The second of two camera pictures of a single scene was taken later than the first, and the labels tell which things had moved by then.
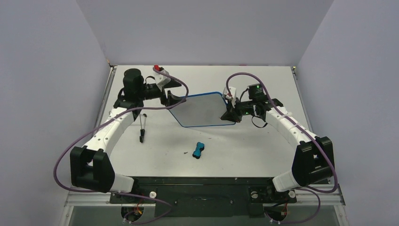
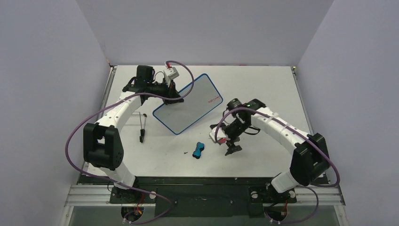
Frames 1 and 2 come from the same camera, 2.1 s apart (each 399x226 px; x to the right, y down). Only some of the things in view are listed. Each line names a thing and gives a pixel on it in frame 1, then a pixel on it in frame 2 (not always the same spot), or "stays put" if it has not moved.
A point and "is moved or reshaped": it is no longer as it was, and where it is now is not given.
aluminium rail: x=328 y=197 stays put
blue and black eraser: x=199 y=147 stays put
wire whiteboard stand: x=141 y=137 stays put
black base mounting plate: x=209 y=197 stays put
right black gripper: x=235 y=109 → x=232 y=141
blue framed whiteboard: x=202 y=109 is moved or reshaped
